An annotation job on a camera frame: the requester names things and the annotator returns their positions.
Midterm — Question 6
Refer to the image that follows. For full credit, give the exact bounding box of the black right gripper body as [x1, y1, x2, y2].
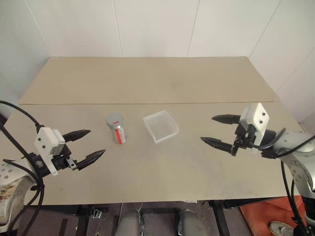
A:
[231, 122, 257, 157]

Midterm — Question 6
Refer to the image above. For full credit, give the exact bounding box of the silver can red label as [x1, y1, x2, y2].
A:
[106, 113, 128, 145]

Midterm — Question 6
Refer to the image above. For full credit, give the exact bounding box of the black table frame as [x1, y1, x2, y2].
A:
[40, 199, 265, 236]

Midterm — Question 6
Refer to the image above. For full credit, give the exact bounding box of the orange floor mat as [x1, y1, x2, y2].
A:
[239, 195, 308, 233]

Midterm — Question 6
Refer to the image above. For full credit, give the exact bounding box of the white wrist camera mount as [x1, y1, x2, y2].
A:
[239, 102, 270, 150]
[34, 127, 66, 177]

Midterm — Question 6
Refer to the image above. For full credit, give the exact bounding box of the clear plastic square container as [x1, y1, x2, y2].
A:
[143, 110, 179, 145]

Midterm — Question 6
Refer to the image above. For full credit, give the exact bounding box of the white sneaker shoe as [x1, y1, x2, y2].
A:
[268, 221, 295, 236]

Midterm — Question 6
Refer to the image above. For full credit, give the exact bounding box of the grey robot leg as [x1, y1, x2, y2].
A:
[115, 209, 144, 236]
[175, 209, 207, 236]

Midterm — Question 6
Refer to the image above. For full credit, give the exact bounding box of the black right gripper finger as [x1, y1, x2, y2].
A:
[200, 137, 234, 155]
[212, 114, 241, 125]

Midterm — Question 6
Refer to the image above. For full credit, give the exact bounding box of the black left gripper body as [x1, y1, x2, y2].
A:
[51, 145, 80, 172]

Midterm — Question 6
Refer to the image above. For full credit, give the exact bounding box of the grey robot left leg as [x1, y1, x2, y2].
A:
[115, 209, 144, 236]

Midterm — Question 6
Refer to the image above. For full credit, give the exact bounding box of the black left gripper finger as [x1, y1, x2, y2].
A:
[62, 129, 92, 143]
[76, 149, 106, 171]

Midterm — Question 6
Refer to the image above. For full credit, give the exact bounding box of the grey robot right leg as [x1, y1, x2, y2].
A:
[175, 209, 207, 236]

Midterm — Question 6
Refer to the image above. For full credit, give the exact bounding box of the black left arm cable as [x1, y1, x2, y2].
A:
[0, 100, 45, 231]

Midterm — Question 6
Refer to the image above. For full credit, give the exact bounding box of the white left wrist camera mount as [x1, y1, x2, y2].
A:
[34, 127, 66, 177]

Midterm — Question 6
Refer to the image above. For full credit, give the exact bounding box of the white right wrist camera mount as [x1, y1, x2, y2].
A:
[239, 102, 270, 150]

